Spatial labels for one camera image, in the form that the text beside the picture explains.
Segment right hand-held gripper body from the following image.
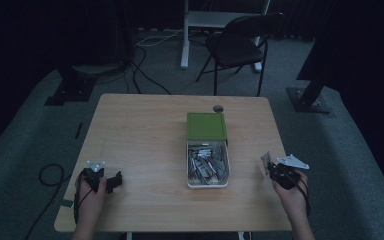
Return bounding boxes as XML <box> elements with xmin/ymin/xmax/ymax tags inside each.
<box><xmin>268</xmin><ymin>153</ymin><xmax>311</xmax><ymax>191</ymax></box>

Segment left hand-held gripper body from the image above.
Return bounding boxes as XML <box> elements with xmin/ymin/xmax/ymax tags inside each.
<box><xmin>81</xmin><ymin>159</ymin><xmax>107</xmax><ymax>194</ymax></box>

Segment small clear packet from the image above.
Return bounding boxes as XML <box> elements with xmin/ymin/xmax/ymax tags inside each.
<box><xmin>260</xmin><ymin>151</ymin><xmax>273</xmax><ymax>176</ymax></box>

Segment pile of small packets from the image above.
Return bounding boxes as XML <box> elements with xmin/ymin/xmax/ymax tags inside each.
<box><xmin>188</xmin><ymin>142</ymin><xmax>229</xmax><ymax>185</ymax></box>

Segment white plastic drawer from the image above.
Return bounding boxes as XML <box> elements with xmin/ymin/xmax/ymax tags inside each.
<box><xmin>185</xmin><ymin>139</ymin><xmax>231</xmax><ymax>190</ymax></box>

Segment green box lid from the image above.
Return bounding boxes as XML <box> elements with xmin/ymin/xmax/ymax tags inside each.
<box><xmin>186</xmin><ymin>112</ymin><xmax>229</xmax><ymax>142</ymax></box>

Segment person's left hand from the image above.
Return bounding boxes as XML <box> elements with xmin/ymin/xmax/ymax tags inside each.
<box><xmin>77</xmin><ymin>175</ymin><xmax>109</xmax><ymax>218</ymax></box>

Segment person's right hand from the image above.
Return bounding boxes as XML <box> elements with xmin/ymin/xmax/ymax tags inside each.
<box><xmin>272</xmin><ymin>169</ymin><xmax>310</xmax><ymax>218</ymax></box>

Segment green tape piece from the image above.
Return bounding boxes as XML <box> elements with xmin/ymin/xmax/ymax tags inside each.
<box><xmin>59</xmin><ymin>198</ymin><xmax>76</xmax><ymax>209</ymax></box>

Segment black stand base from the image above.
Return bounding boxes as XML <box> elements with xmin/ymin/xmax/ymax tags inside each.
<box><xmin>43</xmin><ymin>63</ymin><xmax>121</xmax><ymax>107</ymax></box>

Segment black folding chair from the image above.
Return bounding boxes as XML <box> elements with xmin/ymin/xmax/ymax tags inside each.
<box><xmin>195</xmin><ymin>12</ymin><xmax>286</xmax><ymax>98</ymax></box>

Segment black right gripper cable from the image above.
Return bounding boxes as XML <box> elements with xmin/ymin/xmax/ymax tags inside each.
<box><xmin>288</xmin><ymin>173</ymin><xmax>312</xmax><ymax>217</ymax></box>

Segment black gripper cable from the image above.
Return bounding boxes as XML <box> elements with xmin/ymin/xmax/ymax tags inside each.
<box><xmin>288</xmin><ymin>173</ymin><xmax>312</xmax><ymax>217</ymax></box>
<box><xmin>73</xmin><ymin>171</ymin><xmax>93</xmax><ymax>225</ymax></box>

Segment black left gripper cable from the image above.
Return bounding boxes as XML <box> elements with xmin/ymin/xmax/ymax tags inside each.
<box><xmin>73</xmin><ymin>171</ymin><xmax>93</xmax><ymax>225</ymax></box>

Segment black floor cable loop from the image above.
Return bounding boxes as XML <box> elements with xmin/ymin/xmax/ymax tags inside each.
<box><xmin>24</xmin><ymin>162</ymin><xmax>72</xmax><ymax>240</ymax></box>

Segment black slanted stand with base plate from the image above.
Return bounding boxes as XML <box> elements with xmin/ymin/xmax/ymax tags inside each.
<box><xmin>286</xmin><ymin>33</ymin><xmax>332</xmax><ymax>115</ymax></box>

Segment black floor cables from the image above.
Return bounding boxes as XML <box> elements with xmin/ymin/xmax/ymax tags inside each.
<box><xmin>94</xmin><ymin>38</ymin><xmax>173</xmax><ymax>96</ymax></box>

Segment white floor cable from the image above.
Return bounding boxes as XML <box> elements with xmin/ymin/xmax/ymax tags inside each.
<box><xmin>135</xmin><ymin>28</ymin><xmax>185</xmax><ymax>48</ymax></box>

